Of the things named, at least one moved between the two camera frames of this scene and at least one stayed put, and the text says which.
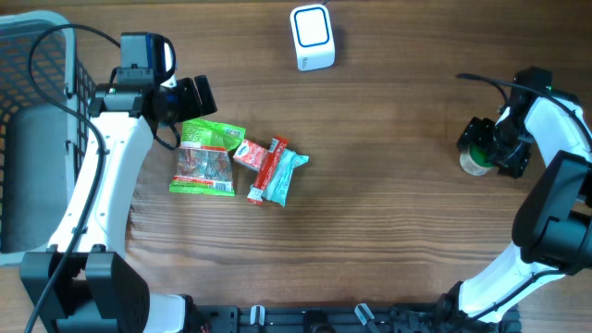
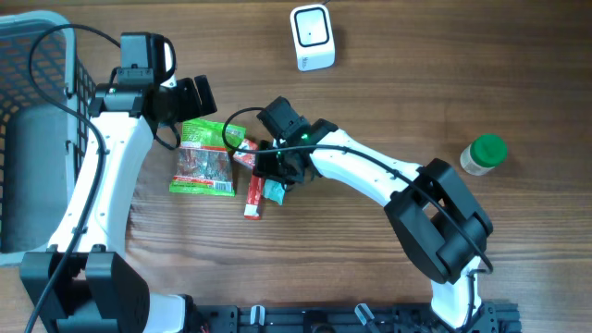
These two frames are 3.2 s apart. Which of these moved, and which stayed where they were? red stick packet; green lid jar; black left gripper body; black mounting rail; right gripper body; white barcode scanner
Moved: red stick packet; right gripper body
Stayed: black mounting rail; white barcode scanner; black left gripper body; green lid jar
